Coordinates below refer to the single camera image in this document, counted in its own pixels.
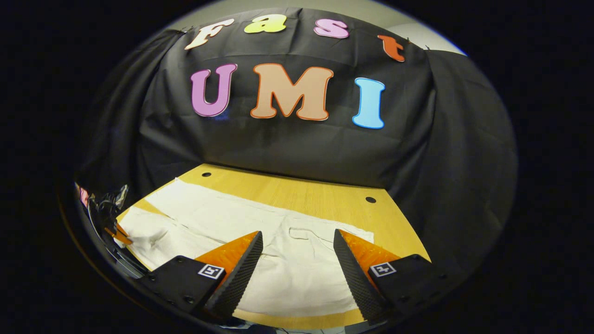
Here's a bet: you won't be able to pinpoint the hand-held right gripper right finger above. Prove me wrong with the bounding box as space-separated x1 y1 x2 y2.
333 229 447 324

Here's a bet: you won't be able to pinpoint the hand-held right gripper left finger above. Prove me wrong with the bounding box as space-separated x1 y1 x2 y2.
139 231 264 321

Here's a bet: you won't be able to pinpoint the white jeans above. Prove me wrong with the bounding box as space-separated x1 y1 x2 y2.
114 179 375 319

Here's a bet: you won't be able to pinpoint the black backdrop cloth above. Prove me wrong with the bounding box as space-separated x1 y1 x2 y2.
74 7 518 279

